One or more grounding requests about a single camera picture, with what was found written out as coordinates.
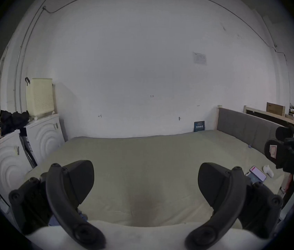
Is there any white hand controller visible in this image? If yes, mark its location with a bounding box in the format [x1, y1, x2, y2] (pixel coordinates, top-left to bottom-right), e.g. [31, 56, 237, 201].
[263, 164, 275, 178]

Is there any brown carton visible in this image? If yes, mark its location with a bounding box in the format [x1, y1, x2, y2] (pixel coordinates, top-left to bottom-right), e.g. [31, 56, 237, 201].
[266, 102, 286, 117]

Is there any black bag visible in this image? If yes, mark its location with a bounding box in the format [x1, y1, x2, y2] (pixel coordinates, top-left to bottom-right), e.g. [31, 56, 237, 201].
[0, 110, 30, 136]

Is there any bed with pale green sheet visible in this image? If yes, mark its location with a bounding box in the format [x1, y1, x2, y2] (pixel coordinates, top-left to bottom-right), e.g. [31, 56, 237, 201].
[23, 129, 286, 230]

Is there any phone with pink screen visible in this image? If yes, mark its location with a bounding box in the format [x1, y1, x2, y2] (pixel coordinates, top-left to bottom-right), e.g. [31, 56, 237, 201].
[249, 166, 267, 182]

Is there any phone with blue screen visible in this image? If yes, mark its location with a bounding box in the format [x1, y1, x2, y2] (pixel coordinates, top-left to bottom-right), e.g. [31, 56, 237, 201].
[245, 171, 261, 185]

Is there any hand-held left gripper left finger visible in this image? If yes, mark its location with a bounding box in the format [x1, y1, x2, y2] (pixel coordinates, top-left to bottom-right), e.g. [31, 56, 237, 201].
[9, 160, 106, 249]

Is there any white washing machine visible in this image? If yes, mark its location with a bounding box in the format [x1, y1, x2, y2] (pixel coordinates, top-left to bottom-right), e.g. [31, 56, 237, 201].
[22, 114, 66, 166]
[0, 130, 33, 201]

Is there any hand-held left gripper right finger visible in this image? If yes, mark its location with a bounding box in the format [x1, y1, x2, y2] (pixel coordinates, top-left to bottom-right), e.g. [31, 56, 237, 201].
[185, 162, 284, 249]

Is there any cream plastic laundry basket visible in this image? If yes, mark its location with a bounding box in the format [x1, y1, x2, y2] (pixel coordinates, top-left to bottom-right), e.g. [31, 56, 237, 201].
[26, 78, 55, 118]

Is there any white paper notice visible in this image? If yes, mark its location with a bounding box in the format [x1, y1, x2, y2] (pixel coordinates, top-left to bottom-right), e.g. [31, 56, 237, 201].
[192, 52, 207, 65]

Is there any grey padded headboard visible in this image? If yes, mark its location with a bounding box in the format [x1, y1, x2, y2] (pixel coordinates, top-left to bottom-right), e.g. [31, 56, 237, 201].
[216, 107, 294, 156]

